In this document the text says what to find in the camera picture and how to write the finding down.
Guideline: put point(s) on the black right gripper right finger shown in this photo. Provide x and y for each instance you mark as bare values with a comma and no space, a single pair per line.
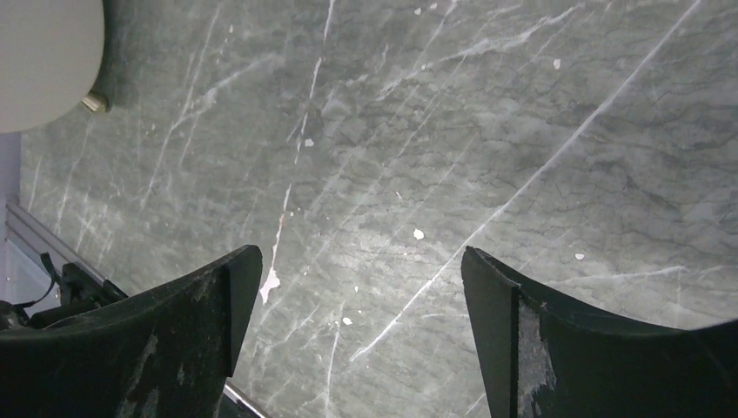
543,353

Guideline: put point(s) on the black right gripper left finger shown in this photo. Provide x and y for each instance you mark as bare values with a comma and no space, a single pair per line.
165,352

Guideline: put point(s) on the cream cylindrical container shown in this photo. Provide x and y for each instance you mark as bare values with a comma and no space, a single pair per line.
51,54

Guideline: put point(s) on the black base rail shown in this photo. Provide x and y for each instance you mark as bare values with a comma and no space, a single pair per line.
79,293

